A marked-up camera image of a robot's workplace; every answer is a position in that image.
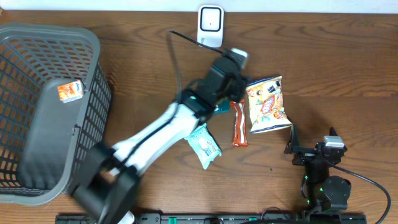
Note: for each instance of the teal mouthwash bottle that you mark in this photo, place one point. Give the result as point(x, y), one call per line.
point(222, 107)

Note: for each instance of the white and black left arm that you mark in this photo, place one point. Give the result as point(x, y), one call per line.
point(109, 177)

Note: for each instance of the red snack bar wrapper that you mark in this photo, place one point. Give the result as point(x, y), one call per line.
point(239, 136)

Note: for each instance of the yellow snack chips bag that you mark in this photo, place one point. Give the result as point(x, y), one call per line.
point(266, 105)

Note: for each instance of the white barcode scanner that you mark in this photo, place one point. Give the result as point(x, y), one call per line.
point(210, 25)

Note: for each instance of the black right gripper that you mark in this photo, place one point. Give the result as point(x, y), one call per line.
point(293, 147)

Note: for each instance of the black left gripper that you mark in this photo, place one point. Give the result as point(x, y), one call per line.
point(236, 86)

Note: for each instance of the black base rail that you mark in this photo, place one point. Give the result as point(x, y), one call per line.
point(156, 218)

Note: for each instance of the light blue candy packet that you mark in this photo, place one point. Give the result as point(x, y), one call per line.
point(204, 145)

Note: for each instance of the orange small box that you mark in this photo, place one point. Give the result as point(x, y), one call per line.
point(71, 91)

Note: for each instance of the grey plastic mesh basket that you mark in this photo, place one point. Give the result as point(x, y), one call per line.
point(44, 141)

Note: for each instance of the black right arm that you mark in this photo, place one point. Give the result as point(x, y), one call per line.
point(324, 192)

